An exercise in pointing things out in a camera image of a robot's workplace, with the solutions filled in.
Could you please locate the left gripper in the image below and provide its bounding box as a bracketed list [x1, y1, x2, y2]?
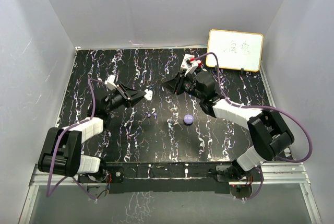
[105, 83, 147, 114]

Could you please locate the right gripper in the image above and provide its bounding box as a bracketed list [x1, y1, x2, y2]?
[162, 69, 205, 101]

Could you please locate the white earbud charging case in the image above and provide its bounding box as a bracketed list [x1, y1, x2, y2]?
[144, 89, 153, 101]

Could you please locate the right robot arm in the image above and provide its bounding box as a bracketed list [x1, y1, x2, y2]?
[162, 72, 294, 181]

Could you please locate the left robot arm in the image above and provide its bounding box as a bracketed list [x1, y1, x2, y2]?
[38, 83, 152, 182]

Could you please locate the white green box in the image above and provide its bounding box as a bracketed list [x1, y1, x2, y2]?
[180, 54, 194, 71]

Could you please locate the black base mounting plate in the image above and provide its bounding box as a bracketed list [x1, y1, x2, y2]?
[79, 162, 261, 194]

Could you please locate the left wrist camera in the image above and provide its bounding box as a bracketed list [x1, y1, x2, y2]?
[104, 75, 117, 91]

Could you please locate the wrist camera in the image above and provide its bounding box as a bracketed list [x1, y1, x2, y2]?
[104, 75, 117, 91]
[181, 57, 199, 76]

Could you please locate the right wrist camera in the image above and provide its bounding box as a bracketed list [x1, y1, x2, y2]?
[181, 57, 199, 76]

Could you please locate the white whiteboard yellow frame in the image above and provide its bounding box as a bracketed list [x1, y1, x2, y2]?
[206, 29, 264, 72]

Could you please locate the aluminium frame rail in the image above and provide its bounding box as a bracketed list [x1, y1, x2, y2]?
[19, 162, 321, 223]

